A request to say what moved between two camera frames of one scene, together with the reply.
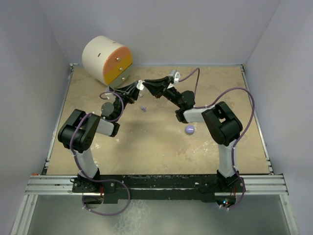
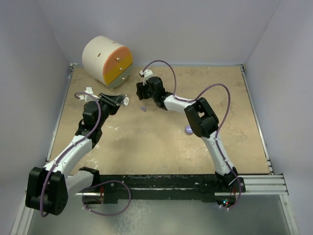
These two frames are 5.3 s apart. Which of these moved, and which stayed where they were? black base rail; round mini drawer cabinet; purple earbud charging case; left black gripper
Moved: left black gripper
Stayed: purple earbud charging case; round mini drawer cabinet; black base rail
